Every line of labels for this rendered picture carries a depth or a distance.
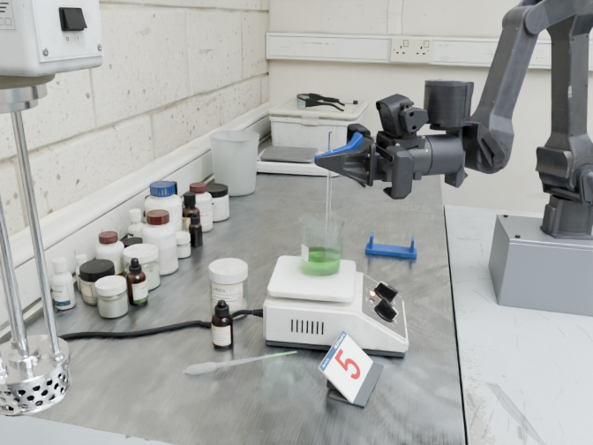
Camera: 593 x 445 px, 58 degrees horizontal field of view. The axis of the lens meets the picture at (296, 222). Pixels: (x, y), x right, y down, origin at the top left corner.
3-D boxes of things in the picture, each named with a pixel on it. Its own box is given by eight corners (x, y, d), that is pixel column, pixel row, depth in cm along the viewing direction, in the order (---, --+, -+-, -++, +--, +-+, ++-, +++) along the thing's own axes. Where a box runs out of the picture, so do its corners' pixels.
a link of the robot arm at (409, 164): (394, 160, 85) (396, 121, 83) (453, 197, 68) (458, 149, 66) (344, 162, 83) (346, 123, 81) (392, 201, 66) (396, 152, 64)
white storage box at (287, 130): (368, 137, 211) (371, 99, 206) (354, 159, 178) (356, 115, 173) (292, 131, 218) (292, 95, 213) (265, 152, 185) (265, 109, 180)
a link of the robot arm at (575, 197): (567, 192, 91) (574, 155, 89) (612, 206, 83) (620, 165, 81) (536, 194, 89) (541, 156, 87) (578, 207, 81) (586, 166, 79)
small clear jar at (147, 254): (136, 275, 96) (133, 241, 93) (166, 279, 95) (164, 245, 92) (119, 290, 91) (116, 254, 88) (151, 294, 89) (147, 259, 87)
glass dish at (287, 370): (284, 356, 74) (284, 343, 73) (312, 374, 70) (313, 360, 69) (253, 373, 70) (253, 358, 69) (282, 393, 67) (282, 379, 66)
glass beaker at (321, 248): (337, 285, 76) (340, 230, 73) (293, 279, 77) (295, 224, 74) (346, 265, 82) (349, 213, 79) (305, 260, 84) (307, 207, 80)
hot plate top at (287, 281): (356, 265, 83) (356, 260, 83) (354, 303, 72) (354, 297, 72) (279, 260, 84) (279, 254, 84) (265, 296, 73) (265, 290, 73)
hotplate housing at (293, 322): (401, 312, 86) (406, 267, 83) (407, 361, 73) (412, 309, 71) (264, 301, 88) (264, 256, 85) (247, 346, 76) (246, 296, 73)
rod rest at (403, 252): (416, 252, 108) (418, 235, 107) (416, 259, 105) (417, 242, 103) (366, 246, 110) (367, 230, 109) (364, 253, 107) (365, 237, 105)
